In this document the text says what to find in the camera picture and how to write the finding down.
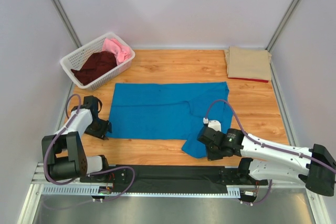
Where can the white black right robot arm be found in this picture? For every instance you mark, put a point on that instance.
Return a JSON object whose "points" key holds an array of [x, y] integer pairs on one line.
{"points": [[322, 182]]}

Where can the folded beige t shirt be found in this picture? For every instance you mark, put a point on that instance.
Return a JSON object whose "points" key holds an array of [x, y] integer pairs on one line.
{"points": [[248, 63]]}

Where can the right aluminium corner post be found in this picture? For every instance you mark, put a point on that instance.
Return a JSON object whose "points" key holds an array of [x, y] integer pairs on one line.
{"points": [[284, 21]]}

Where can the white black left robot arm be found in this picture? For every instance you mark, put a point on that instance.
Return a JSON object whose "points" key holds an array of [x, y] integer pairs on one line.
{"points": [[64, 158]]}

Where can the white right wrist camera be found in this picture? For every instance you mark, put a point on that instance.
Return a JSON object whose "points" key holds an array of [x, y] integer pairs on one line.
{"points": [[213, 124]]}

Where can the white perforated plastic basket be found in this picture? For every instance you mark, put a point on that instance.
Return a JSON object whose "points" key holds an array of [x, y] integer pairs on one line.
{"points": [[76, 59]]}

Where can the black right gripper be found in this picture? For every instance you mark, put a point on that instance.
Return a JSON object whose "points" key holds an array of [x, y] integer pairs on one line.
{"points": [[206, 140]]}

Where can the blue t shirt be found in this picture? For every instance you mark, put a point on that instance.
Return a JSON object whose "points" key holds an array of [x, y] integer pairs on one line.
{"points": [[169, 112]]}

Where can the dark red t shirt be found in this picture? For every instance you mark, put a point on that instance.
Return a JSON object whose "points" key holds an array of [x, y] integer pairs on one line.
{"points": [[96, 65]]}

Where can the pink t shirt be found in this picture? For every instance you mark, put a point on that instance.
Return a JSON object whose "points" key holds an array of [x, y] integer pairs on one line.
{"points": [[121, 52]]}

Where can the aluminium corner post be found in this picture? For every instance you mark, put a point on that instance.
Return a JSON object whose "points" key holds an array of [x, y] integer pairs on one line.
{"points": [[66, 22], [284, 21]]}

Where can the left aluminium corner post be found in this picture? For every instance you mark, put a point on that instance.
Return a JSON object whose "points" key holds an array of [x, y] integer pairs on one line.
{"points": [[66, 22]]}

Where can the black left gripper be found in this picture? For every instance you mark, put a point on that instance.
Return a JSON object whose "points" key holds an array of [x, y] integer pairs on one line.
{"points": [[99, 128]]}

